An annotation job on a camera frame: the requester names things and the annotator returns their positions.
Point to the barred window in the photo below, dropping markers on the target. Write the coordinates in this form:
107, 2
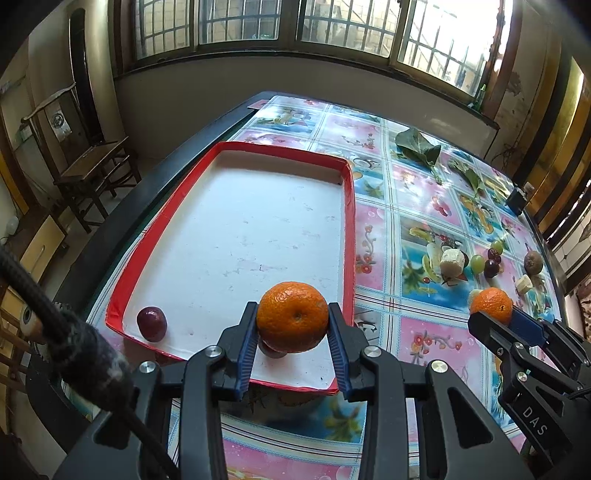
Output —
231, 23

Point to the large white cut fruit piece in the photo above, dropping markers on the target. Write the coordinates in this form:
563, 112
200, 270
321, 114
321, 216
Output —
450, 264

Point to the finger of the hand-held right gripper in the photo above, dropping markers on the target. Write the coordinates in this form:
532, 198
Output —
528, 325
494, 334

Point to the large purple grape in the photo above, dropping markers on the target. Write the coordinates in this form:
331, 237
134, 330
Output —
492, 269

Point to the black box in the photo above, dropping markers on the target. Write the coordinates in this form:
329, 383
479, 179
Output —
517, 201

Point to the orange mandarin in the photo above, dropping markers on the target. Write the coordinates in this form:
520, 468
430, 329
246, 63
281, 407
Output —
490, 302
291, 318

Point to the red cardboard tray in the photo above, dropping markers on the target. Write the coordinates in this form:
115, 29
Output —
240, 221

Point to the red card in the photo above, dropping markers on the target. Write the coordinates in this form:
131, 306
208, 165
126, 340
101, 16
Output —
256, 105

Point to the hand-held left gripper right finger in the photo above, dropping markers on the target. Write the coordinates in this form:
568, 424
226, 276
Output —
340, 355

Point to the small purple grape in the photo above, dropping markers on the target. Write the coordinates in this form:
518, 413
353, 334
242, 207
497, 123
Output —
494, 254

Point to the broad green leaf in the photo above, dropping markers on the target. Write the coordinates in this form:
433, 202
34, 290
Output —
415, 145

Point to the narrow green leaf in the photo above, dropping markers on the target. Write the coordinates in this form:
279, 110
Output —
472, 177

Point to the fruit print tablecloth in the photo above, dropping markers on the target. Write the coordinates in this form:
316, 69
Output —
415, 207

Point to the beige standing air conditioner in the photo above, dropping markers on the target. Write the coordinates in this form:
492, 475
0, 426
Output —
99, 69

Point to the pale cake chunk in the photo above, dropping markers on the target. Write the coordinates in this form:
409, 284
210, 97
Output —
524, 284

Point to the green bottle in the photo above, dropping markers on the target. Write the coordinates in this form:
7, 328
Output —
481, 96

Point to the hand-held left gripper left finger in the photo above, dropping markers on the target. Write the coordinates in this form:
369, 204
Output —
244, 355

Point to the yellow wooden cabinet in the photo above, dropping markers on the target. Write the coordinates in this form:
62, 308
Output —
44, 240

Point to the white round lamp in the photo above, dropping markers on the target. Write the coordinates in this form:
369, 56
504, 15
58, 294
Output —
11, 224

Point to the large green grape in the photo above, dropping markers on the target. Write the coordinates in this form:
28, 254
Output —
477, 264

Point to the small green grape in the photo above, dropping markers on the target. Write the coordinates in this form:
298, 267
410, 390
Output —
474, 294
497, 245

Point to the dark wooden chair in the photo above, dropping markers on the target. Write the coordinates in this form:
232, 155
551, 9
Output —
92, 161

